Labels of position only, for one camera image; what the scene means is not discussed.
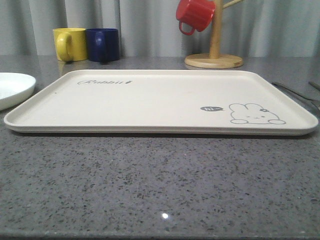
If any grey curtain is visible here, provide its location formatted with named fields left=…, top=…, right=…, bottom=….
left=0, top=0, right=320, bottom=57

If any silver fork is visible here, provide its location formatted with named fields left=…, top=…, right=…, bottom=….
left=271, top=82, right=320, bottom=111

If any red mug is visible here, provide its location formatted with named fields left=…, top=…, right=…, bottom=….
left=176, top=0, right=216, bottom=36

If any cream rabbit serving tray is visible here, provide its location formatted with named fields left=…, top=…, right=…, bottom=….
left=4, top=69, right=319, bottom=136

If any dark blue mug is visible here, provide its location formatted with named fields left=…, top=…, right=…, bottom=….
left=85, top=28, right=120, bottom=62

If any wooden mug tree stand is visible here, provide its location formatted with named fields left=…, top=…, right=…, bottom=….
left=184, top=0, right=244, bottom=69

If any yellow mug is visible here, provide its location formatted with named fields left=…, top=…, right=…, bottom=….
left=52, top=28, right=88, bottom=62

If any silver spoon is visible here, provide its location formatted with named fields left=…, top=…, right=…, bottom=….
left=308, top=81, right=320, bottom=91

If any white round plate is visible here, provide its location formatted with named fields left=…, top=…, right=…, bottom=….
left=0, top=72, right=36, bottom=111

